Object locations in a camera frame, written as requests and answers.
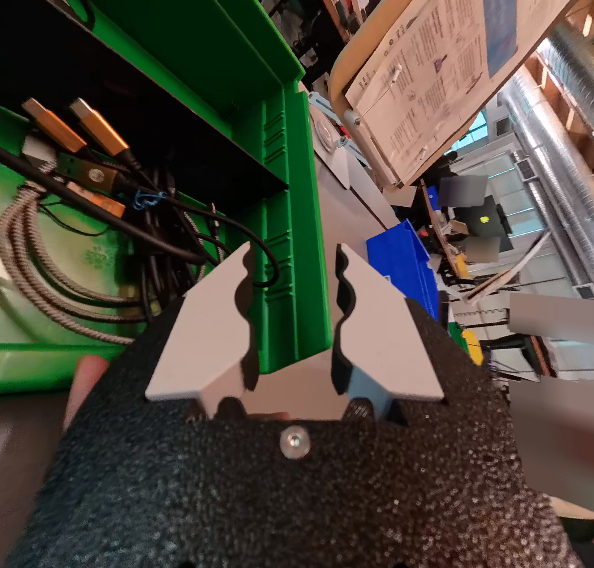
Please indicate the person's left hand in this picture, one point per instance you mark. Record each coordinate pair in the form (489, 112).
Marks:
(86, 378)

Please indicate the blue storage bin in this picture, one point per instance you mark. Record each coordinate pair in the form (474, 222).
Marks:
(399, 271)

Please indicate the wooden document stand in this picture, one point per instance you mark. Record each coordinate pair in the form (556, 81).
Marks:
(357, 58)

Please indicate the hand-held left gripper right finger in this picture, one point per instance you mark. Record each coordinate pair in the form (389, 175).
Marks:
(390, 345)

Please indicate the laminated sheet with blue banner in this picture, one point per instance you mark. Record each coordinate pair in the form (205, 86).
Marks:
(431, 67)

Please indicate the silver air duct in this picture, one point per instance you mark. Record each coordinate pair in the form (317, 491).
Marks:
(547, 136)

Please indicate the green storage bin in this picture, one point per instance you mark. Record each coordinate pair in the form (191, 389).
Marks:
(301, 252)

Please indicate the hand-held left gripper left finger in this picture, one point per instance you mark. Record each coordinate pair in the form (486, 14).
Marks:
(204, 345)

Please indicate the yellow bin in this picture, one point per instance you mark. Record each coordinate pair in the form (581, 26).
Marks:
(472, 347)

